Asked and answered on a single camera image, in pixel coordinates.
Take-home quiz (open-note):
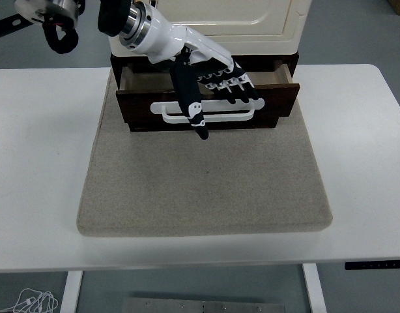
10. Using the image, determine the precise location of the black table control panel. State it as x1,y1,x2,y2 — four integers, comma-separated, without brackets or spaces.
345,259,400,271

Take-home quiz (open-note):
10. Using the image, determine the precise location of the white drawer handle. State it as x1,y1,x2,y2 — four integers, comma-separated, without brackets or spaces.
150,98,265,125

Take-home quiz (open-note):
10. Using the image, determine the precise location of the beige fabric mat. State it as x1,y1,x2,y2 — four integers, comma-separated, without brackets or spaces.
75,67,333,236

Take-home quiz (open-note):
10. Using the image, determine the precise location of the white table leg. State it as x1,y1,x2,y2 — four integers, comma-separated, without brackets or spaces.
59,270,84,313
301,263,328,313

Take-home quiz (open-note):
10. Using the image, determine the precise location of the cream plastic cabinet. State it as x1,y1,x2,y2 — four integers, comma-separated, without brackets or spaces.
107,0,310,57

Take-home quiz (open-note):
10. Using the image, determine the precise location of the dark wooden drawer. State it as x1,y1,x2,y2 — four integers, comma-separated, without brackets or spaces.
115,60,301,128

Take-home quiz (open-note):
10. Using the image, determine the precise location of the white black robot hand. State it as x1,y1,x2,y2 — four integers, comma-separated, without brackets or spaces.
119,1,261,141

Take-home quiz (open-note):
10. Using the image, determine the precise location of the white cable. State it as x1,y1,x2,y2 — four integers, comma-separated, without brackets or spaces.
0,287,59,313

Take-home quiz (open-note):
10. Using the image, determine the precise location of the dark wooden drawer housing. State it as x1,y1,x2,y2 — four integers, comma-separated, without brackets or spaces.
109,51,300,133

